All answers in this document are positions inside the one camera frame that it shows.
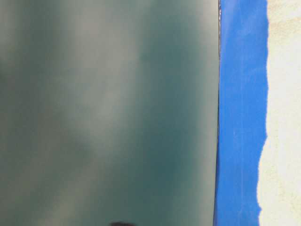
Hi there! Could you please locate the cream bath towel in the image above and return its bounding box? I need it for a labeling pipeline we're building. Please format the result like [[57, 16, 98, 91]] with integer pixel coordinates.
[[257, 0, 301, 226]]

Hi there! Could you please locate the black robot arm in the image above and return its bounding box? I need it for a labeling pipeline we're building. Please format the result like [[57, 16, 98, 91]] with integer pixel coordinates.
[[109, 221, 134, 226]]

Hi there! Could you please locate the blue table cover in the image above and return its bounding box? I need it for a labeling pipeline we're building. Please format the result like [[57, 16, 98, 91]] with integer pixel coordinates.
[[214, 0, 268, 226]]

